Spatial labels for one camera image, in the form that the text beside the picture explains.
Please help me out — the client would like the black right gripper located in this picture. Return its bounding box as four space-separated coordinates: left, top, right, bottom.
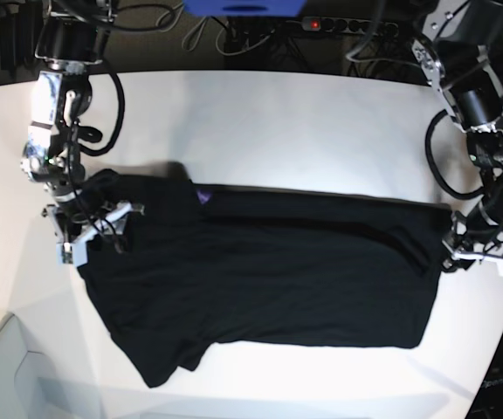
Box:
44 182 103 236

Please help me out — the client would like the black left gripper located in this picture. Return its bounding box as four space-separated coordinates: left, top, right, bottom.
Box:
445 210 503 258

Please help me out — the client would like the black t-shirt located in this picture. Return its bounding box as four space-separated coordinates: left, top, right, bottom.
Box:
78 169 451 388

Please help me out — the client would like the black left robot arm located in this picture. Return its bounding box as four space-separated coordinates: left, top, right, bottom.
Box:
410 1 503 269

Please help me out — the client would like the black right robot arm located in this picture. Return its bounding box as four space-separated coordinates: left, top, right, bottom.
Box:
21 1 126 237

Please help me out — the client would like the grey bin at table corner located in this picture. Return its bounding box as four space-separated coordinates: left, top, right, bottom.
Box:
0 315 105 418

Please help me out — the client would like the blue box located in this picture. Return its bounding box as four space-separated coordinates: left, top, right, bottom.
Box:
183 0 306 17

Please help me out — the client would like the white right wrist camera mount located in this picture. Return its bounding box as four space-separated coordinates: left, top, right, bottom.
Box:
42 201 145 267

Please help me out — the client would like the white power strip red switch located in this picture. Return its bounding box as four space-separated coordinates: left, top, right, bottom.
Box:
300 17 399 38

